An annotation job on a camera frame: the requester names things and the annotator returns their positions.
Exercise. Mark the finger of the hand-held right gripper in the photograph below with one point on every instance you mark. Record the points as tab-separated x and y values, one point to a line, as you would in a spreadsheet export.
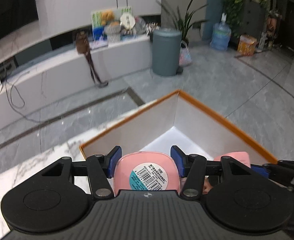
291	166
260	171

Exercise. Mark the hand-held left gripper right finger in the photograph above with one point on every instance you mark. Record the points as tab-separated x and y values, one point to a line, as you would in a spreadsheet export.
178	158

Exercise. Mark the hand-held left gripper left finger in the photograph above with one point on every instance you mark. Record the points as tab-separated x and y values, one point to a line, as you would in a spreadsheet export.
114	160

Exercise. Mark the pink pump bottle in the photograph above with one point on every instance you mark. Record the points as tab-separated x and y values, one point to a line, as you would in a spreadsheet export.
234	158

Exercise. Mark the large pink bottle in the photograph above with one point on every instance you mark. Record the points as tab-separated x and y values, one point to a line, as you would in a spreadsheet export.
147	165

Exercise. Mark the orange cardboard box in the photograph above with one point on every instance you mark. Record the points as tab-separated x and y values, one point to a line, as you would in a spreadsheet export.
137	127

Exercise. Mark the white marble media console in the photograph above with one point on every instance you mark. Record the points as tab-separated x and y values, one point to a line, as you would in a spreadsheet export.
62	80

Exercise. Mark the pastel woven basket bag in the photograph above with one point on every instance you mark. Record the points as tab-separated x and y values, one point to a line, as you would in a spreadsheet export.
185	57

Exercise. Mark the grey trash can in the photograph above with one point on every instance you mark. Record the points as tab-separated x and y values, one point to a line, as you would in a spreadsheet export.
165	52

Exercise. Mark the white flat book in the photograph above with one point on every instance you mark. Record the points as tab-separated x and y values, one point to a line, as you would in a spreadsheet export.
99	45

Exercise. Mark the patterned round box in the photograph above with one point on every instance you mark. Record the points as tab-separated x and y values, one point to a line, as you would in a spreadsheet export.
114	40
112	29

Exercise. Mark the small blue tray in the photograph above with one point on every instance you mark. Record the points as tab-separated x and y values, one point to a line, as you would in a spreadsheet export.
128	35

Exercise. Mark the orange printed carton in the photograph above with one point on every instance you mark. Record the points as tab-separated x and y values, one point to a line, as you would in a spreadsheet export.
246	46

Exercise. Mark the blue water jug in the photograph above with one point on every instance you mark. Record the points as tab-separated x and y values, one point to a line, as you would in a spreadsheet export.
220	37

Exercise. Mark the green and blue painting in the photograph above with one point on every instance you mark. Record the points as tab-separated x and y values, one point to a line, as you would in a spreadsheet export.
97	30

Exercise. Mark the long-leaved potted plant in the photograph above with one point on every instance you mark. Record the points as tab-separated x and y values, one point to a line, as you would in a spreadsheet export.
184	27

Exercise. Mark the patterned decorative plate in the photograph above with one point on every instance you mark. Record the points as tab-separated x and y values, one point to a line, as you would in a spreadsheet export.
140	25

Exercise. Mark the white round hand fan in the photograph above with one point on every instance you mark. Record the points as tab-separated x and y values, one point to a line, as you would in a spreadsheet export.
127	20

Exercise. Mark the brown teddy bear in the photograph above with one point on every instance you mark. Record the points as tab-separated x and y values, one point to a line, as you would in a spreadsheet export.
107	15

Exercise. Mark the grey drawer cabinet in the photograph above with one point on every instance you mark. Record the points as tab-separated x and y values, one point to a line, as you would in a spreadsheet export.
254	20

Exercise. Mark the black television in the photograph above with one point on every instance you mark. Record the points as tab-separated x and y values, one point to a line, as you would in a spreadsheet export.
7	5

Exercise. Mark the brown camera bag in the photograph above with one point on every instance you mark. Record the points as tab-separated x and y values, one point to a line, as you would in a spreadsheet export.
82	43

